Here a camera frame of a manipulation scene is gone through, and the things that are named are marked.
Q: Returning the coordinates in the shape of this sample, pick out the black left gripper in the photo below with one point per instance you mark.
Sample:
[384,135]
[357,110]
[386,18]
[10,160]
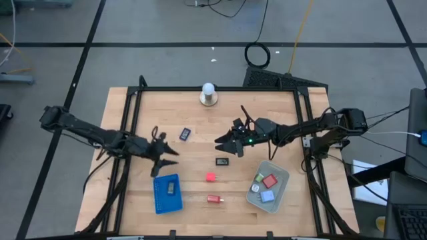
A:
[140,148]

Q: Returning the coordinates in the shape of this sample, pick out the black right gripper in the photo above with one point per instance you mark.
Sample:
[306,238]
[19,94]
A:
[260,131]

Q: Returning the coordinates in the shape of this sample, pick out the dark blue digital thermometer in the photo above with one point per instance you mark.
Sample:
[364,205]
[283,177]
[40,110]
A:
[185,134]

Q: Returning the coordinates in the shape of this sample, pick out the bright blue digital thermometer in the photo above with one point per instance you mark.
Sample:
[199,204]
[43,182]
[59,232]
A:
[171,188]

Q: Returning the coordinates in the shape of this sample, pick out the pink wall charger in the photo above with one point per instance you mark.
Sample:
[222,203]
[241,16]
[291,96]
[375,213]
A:
[210,177]

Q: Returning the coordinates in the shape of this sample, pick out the white and green charger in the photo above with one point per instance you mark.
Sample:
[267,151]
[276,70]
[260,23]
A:
[259,177]

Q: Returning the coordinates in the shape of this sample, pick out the small white wall charger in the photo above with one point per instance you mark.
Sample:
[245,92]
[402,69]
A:
[255,188]

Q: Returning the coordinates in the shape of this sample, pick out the red square wall charger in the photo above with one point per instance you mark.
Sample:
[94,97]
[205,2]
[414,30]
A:
[269,181]

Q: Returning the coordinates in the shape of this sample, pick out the dark red wall charger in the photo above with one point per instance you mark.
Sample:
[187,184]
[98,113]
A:
[213,199]

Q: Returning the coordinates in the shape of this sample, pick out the light blue wall charger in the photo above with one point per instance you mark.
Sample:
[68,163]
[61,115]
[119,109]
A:
[267,196]

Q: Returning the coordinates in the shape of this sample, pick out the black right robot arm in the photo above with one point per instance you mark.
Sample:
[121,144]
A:
[307,128]

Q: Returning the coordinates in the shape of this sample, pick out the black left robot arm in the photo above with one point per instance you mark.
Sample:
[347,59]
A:
[83,130]

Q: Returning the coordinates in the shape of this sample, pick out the blue plastic basket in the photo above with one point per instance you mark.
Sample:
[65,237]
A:
[160,200]

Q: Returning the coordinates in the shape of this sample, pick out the grey plastic bin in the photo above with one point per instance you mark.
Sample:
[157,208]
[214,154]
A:
[272,168]

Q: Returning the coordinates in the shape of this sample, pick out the white light bulb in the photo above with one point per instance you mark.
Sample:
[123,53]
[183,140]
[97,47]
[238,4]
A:
[208,88]

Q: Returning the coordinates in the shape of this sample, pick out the black perforated floor mat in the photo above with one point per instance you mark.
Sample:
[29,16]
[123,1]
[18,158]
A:
[263,78]

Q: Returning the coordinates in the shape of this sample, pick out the white paper sheet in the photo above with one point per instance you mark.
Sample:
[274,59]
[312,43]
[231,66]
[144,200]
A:
[367,191]

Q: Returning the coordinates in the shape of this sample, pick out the grey floor bar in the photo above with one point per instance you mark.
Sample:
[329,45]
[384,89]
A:
[16,78]

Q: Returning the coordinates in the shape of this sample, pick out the small yellow object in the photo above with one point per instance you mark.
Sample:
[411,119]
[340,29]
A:
[380,223]

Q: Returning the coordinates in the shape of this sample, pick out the dark grey laptop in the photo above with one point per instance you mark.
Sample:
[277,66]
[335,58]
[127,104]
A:
[417,160]

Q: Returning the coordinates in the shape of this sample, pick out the black keyboard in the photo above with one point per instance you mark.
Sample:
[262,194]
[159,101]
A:
[412,223]

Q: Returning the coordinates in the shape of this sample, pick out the black aluminium table frame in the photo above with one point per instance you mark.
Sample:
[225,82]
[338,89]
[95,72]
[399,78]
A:
[173,88]

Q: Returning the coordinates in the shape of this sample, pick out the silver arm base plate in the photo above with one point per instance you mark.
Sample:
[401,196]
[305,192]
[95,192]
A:
[307,141]

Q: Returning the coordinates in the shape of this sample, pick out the black loop bracket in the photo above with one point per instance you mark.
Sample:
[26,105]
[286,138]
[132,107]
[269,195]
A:
[279,81]
[141,78]

